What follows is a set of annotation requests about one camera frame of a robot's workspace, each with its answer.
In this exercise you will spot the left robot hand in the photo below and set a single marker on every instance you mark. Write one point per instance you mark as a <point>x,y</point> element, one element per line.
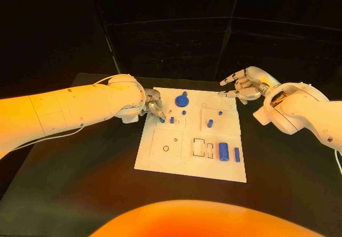
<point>155,103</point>

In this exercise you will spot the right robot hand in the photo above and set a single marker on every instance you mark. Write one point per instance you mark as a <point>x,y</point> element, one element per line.
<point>252,83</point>

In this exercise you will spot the blue plug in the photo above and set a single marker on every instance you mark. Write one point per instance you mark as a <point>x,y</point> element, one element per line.
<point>162,120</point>

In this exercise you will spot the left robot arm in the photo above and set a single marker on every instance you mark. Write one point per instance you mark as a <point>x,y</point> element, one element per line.
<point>67,109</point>

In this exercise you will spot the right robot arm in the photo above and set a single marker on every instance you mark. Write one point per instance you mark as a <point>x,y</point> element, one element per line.
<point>299,111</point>

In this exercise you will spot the white task board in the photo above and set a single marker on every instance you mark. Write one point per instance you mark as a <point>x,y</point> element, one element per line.
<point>187,148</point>

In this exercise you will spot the blue gear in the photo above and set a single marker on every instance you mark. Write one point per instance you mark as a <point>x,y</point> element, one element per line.
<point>183,100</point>

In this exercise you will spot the large blue cylinder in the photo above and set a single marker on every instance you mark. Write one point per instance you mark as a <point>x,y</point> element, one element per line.
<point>224,151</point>

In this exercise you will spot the thin long blue cylinder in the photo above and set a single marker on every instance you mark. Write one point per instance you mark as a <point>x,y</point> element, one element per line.
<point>237,155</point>

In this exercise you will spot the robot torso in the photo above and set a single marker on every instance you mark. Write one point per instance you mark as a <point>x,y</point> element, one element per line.
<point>207,218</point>

